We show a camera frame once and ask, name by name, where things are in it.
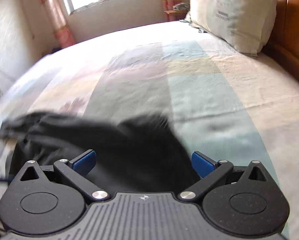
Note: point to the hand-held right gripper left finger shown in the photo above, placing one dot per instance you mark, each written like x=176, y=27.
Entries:
x=85, y=163

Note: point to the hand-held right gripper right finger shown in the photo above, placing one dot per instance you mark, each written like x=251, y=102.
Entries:
x=202, y=165

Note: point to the dark grey pants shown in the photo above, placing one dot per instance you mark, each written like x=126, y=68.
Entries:
x=129, y=150

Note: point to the bed with patchwork floral sheet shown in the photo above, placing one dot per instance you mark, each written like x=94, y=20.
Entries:
x=202, y=92

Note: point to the wooden nightstand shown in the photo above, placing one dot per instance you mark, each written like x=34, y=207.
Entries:
x=172, y=15

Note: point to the large pale printed pillow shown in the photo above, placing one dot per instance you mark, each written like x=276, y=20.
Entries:
x=232, y=12

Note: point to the patterned cloth bundle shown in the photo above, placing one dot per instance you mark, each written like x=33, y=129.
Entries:
x=182, y=6

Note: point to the wooden carved headboard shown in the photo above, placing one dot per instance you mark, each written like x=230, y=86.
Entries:
x=292, y=30

